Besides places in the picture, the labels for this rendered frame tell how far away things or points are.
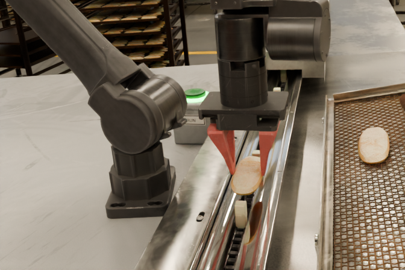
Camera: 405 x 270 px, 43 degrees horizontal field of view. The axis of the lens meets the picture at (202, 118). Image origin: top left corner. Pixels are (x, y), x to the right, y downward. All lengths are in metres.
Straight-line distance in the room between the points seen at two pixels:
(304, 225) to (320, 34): 0.25
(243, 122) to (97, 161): 0.36
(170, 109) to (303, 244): 0.24
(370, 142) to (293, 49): 0.19
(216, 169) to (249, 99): 0.16
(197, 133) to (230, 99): 0.30
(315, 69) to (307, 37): 0.53
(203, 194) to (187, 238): 0.09
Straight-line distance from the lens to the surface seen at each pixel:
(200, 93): 0.88
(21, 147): 1.00
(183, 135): 0.89
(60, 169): 0.88
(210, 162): 0.73
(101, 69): 0.67
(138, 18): 3.00
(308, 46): 0.55
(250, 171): 0.65
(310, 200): 0.72
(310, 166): 0.81
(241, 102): 0.59
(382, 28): 1.73
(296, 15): 0.56
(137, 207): 0.70
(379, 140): 0.68
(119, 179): 0.71
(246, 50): 0.58
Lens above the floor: 1.19
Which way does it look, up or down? 21 degrees down
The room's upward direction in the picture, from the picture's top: 5 degrees counter-clockwise
